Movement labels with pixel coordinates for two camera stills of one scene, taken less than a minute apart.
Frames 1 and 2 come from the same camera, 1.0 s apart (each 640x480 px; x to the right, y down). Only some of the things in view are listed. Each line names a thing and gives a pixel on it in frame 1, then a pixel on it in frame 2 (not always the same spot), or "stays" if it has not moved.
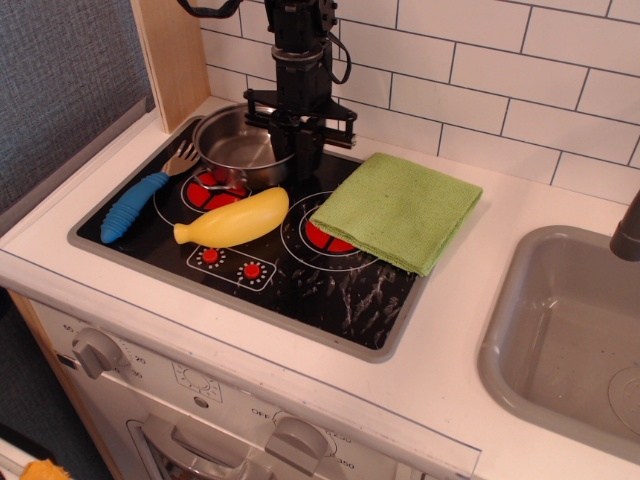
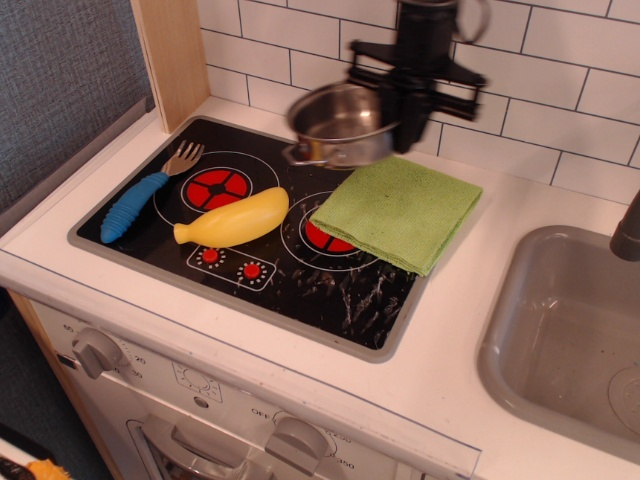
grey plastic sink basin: (560, 334) stays
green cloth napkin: (407, 215) stays
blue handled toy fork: (131, 207) stays
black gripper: (304, 94) → (421, 63)
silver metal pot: (227, 153) → (339, 125)
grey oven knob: (297, 444) stays
